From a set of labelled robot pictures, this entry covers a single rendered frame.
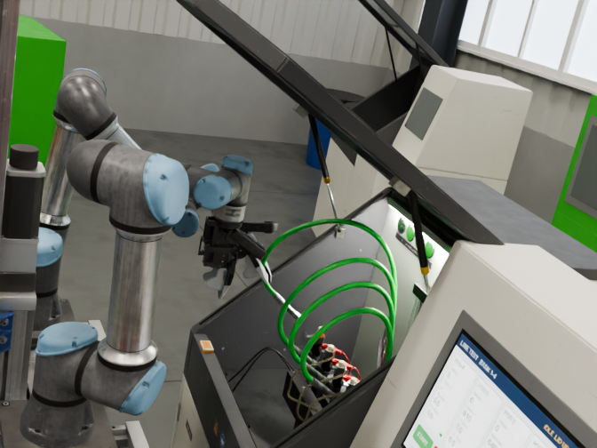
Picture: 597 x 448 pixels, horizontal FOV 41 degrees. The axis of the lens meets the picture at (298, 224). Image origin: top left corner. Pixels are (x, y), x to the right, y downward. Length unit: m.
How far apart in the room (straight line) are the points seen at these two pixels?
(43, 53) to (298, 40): 4.47
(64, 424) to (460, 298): 0.85
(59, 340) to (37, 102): 3.58
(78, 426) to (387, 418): 0.66
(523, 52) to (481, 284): 6.13
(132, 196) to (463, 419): 0.76
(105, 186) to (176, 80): 7.22
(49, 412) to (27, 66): 3.56
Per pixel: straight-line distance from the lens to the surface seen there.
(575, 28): 7.23
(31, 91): 5.13
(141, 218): 1.44
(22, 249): 1.84
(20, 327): 1.90
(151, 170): 1.42
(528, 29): 7.70
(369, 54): 9.45
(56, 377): 1.69
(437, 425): 1.70
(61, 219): 2.24
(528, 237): 2.14
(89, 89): 2.04
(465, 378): 1.65
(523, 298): 1.59
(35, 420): 1.76
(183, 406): 2.54
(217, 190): 1.78
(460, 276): 1.74
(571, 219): 5.07
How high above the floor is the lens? 2.07
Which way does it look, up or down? 18 degrees down
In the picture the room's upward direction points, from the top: 12 degrees clockwise
